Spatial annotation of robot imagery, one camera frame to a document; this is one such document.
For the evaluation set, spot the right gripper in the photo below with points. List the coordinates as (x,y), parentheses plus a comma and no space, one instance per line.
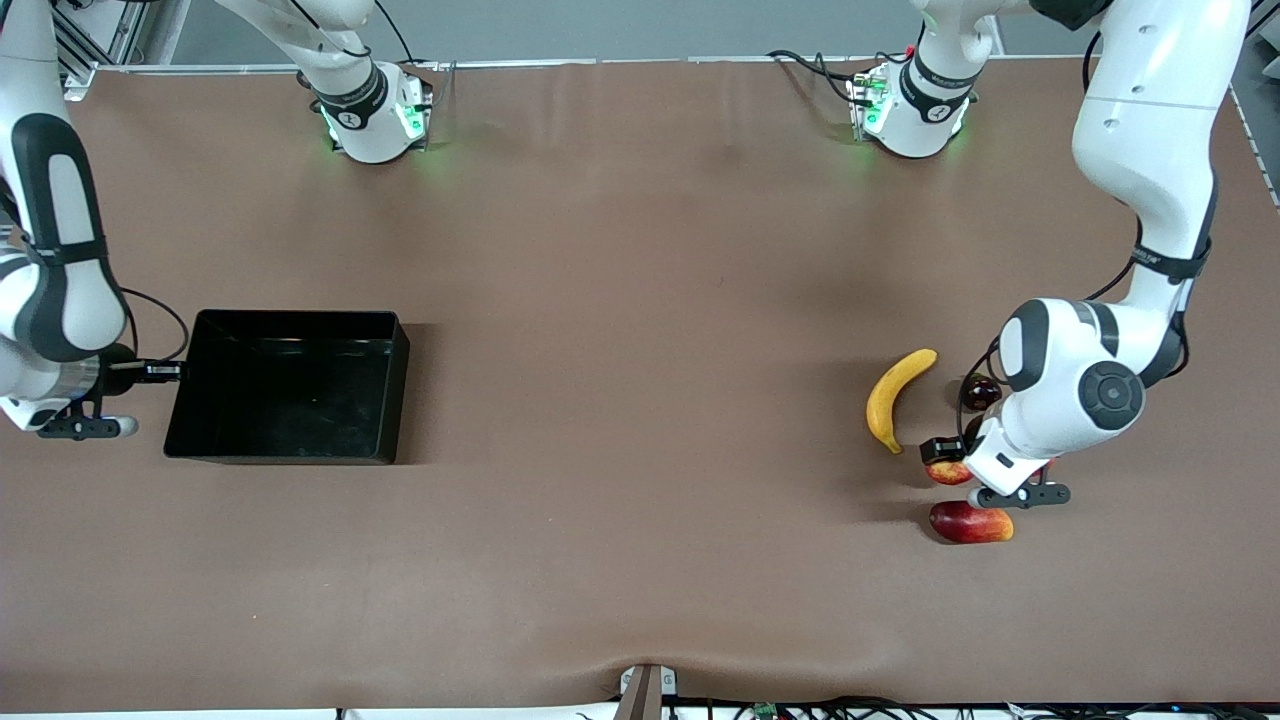
(120,372)

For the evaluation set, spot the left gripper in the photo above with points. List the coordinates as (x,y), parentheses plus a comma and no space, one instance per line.
(942,449)

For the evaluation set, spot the red yellow apple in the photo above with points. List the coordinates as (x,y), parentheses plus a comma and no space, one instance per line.
(948,472)

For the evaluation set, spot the yellow banana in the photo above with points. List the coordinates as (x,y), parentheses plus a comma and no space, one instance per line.
(885,395)

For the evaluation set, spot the black plastic box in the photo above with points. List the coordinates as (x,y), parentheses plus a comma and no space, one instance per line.
(290,400)

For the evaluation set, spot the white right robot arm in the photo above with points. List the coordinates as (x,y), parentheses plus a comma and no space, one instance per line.
(50,200)

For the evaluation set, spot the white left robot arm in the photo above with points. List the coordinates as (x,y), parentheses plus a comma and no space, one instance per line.
(1150,100)

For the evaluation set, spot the dark purple mangosteen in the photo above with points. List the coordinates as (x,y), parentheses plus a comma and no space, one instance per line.
(982,392)

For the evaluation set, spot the red yellow mango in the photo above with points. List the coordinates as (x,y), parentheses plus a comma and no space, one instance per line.
(970,522)

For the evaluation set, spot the brown table mat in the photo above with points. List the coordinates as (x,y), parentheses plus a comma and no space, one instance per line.
(640,580)

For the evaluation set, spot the aluminium frame post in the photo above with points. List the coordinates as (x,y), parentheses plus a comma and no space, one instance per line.
(100,40)
(1265,25)

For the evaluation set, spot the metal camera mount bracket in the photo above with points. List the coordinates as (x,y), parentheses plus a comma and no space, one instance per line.
(640,692)

